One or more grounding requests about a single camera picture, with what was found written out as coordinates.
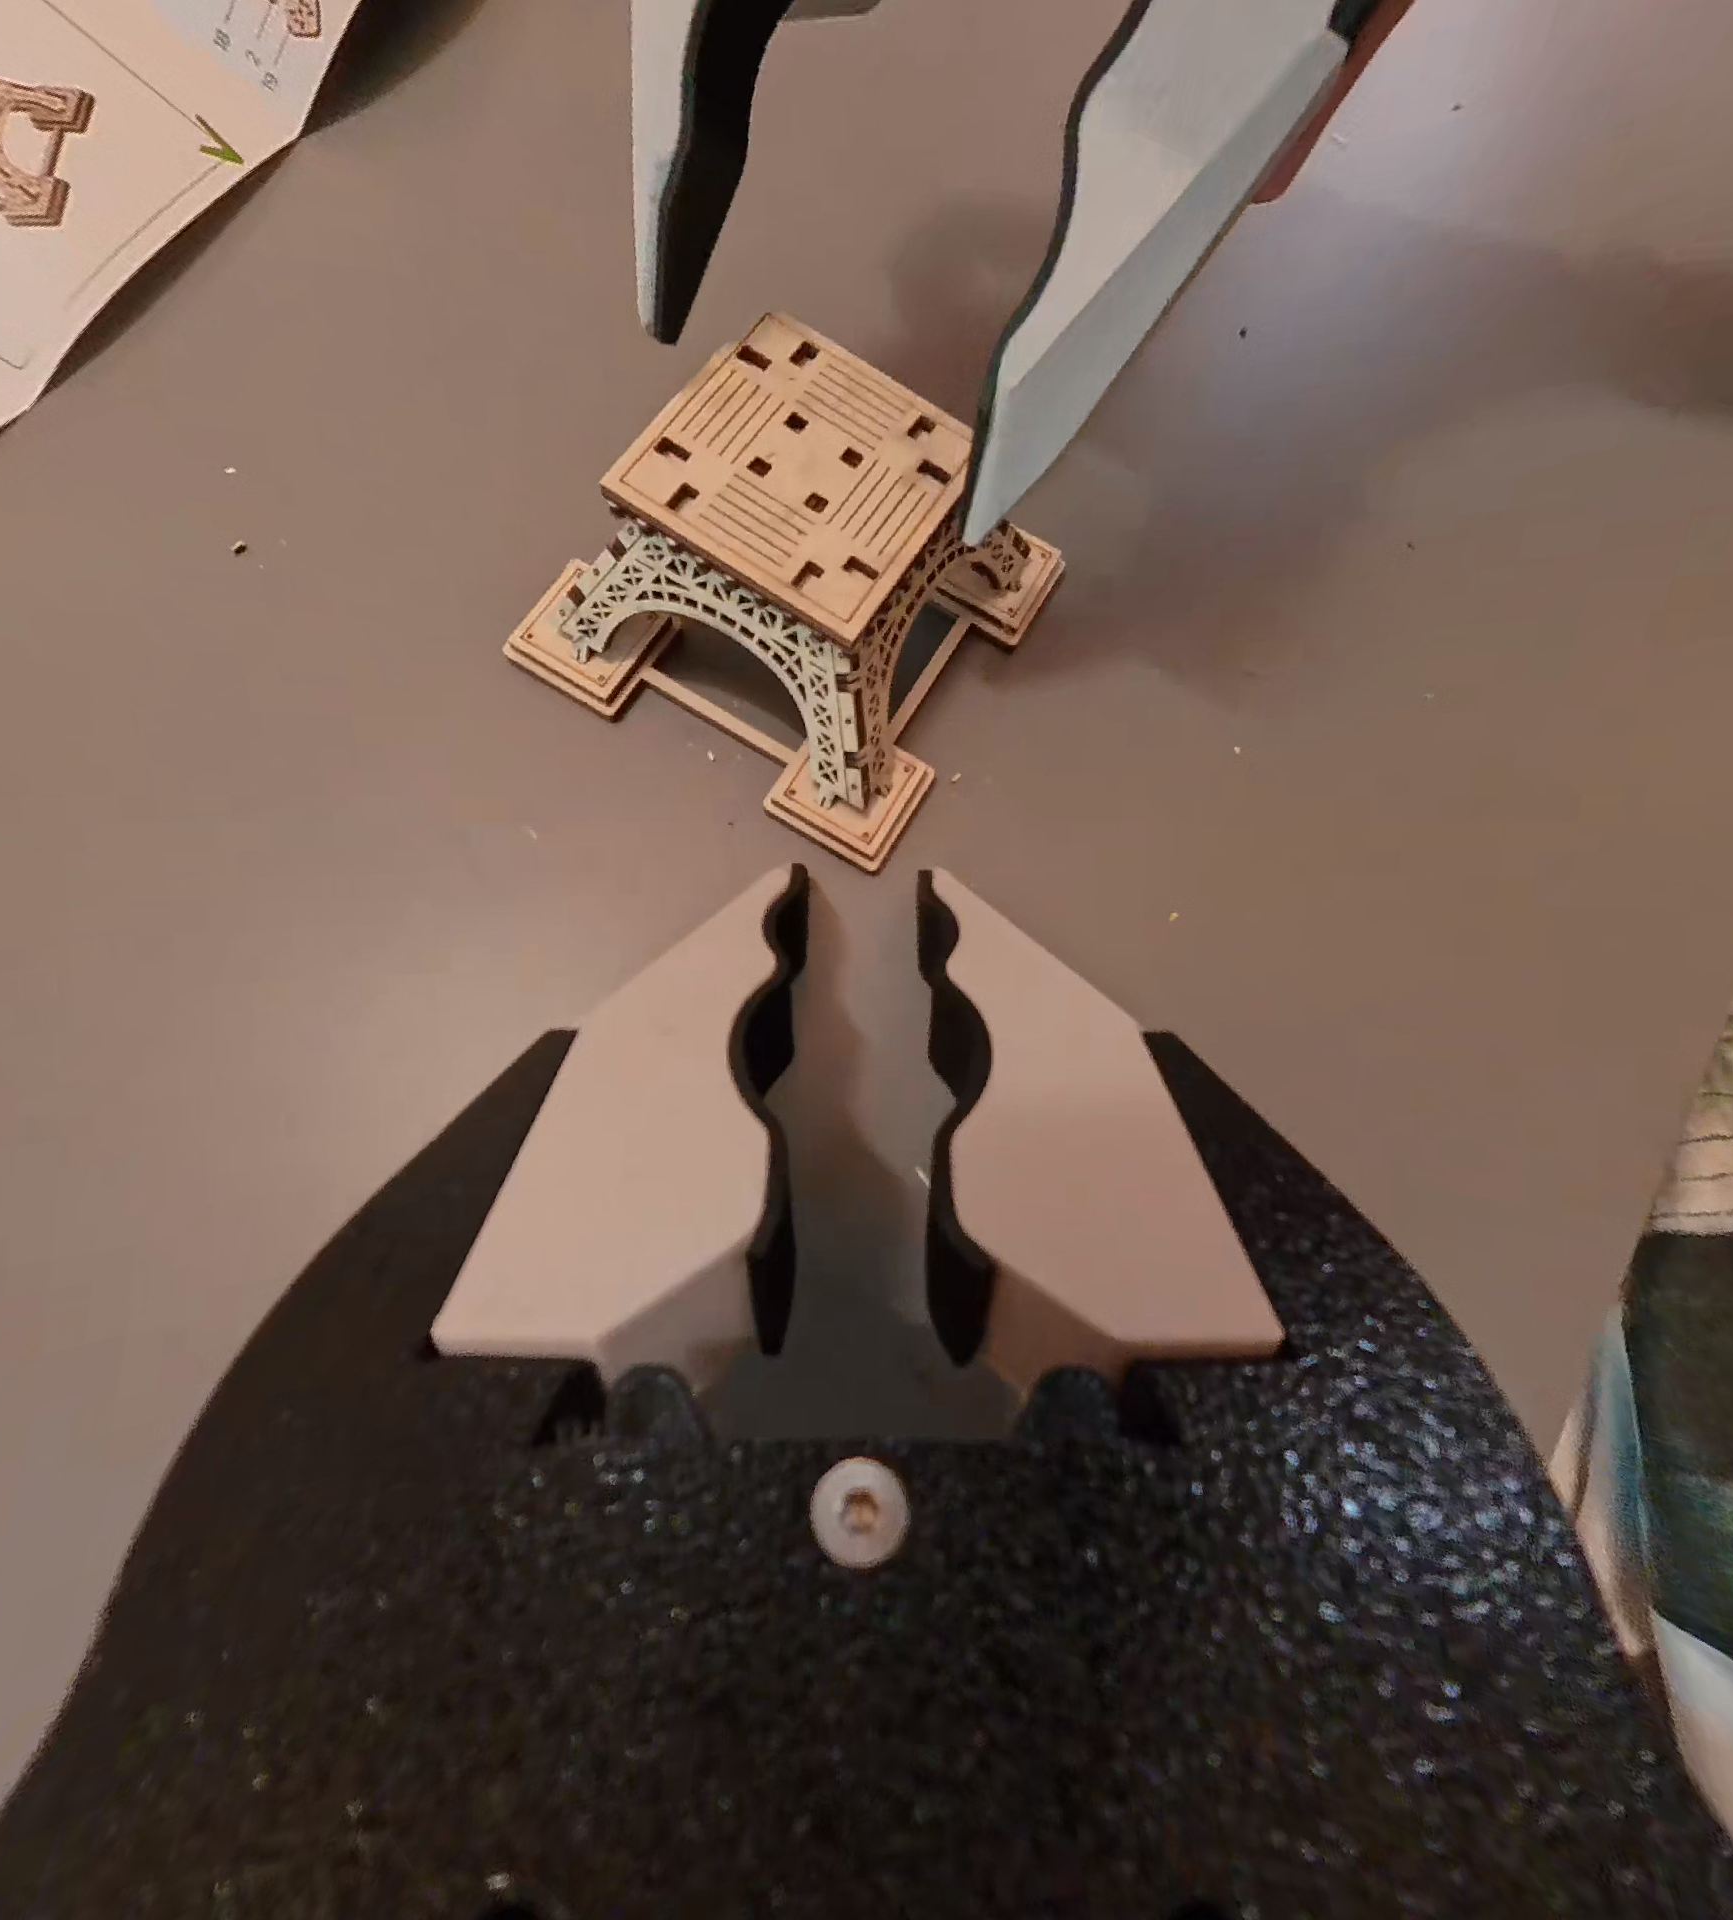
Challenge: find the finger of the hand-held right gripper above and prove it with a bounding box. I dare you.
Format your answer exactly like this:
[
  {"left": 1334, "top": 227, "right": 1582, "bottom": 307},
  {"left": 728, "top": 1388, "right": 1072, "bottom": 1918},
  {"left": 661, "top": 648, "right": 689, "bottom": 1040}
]
[
  {"left": 960, "top": 0, "right": 1355, "bottom": 550},
  {"left": 630, "top": 0, "right": 883, "bottom": 349}
]

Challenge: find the wooden tower base model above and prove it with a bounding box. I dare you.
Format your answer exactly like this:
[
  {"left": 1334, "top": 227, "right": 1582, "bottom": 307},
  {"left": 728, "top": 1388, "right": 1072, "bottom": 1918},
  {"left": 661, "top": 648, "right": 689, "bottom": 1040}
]
[{"left": 500, "top": 311, "right": 1071, "bottom": 877}]

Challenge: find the grey desk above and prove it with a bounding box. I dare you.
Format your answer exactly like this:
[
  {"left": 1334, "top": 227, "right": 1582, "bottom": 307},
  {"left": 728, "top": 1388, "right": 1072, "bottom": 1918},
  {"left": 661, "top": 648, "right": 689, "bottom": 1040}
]
[{"left": 0, "top": 0, "right": 1733, "bottom": 1920}]

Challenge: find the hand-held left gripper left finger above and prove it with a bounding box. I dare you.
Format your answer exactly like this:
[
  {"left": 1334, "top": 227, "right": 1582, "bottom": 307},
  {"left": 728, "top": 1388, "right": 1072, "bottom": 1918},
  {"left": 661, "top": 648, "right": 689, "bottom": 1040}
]
[{"left": 428, "top": 861, "right": 815, "bottom": 1365}]

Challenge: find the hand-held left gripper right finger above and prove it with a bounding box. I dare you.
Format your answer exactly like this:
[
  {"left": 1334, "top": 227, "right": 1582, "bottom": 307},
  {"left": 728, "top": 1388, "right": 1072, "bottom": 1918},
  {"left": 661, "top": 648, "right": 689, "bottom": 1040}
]
[{"left": 915, "top": 866, "right": 1289, "bottom": 1374}]

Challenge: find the folded assembly instruction booklet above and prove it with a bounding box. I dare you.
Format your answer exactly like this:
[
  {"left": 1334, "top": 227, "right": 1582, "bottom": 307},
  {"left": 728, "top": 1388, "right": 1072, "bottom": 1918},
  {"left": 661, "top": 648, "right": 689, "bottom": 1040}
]
[{"left": 0, "top": 0, "right": 377, "bottom": 517}]

